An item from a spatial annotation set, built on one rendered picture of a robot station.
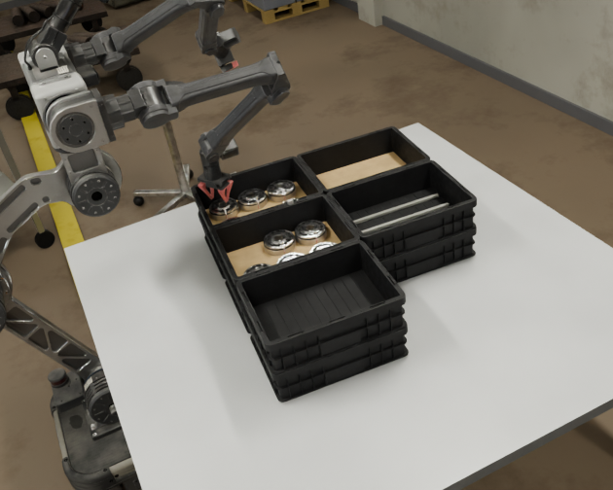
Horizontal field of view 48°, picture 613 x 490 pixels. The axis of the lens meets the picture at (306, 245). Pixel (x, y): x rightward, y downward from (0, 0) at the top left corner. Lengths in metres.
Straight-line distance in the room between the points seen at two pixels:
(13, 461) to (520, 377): 2.02
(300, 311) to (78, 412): 1.12
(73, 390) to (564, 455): 1.82
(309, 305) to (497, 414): 0.59
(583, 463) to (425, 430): 0.97
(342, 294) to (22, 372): 1.85
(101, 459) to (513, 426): 1.43
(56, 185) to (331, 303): 0.91
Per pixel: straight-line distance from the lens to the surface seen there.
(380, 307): 1.84
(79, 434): 2.73
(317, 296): 2.04
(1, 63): 6.36
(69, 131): 1.82
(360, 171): 2.60
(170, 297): 2.38
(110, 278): 2.57
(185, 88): 1.89
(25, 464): 3.08
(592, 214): 3.84
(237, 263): 2.23
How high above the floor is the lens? 2.15
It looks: 36 degrees down
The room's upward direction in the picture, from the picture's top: 9 degrees counter-clockwise
